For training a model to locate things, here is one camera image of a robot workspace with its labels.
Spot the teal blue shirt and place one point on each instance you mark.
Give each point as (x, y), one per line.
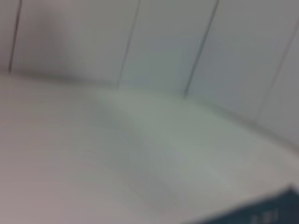
(268, 210)

